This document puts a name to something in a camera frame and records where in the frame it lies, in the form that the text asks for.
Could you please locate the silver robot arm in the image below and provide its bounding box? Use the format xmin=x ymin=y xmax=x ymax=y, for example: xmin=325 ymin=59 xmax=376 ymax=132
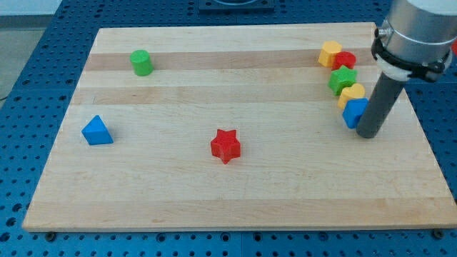
xmin=371 ymin=0 xmax=456 ymax=82

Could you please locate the red star block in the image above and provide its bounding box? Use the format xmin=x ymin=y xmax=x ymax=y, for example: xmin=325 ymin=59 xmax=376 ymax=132
xmin=210 ymin=129 xmax=241 ymax=164

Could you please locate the green star block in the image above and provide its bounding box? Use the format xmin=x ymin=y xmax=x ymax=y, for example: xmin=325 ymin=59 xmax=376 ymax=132
xmin=328 ymin=65 xmax=358 ymax=96

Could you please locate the blue cube block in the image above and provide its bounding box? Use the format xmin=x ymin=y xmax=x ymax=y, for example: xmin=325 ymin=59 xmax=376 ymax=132
xmin=342 ymin=98 xmax=368 ymax=129

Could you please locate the wooden board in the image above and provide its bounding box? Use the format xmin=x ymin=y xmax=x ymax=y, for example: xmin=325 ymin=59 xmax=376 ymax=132
xmin=23 ymin=22 xmax=456 ymax=232

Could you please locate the green cylinder block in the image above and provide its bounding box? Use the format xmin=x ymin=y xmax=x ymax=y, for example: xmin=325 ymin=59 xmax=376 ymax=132
xmin=129 ymin=49 xmax=154 ymax=76

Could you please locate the yellow hexagon block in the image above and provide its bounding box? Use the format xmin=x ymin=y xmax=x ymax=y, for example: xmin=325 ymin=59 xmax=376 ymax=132
xmin=318 ymin=41 xmax=343 ymax=68

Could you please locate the blue triangle block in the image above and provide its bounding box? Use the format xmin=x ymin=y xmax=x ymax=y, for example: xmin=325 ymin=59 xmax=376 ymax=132
xmin=81 ymin=115 xmax=114 ymax=146

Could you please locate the red cylinder block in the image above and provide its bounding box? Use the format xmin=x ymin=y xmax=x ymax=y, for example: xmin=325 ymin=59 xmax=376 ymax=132
xmin=331 ymin=51 xmax=357 ymax=71

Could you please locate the yellow heart block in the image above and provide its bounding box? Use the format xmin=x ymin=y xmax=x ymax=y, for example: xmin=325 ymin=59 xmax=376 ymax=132
xmin=337 ymin=83 xmax=366 ymax=110

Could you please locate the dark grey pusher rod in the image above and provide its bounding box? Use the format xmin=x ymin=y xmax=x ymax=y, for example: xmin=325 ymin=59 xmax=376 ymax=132
xmin=356 ymin=73 xmax=406 ymax=138

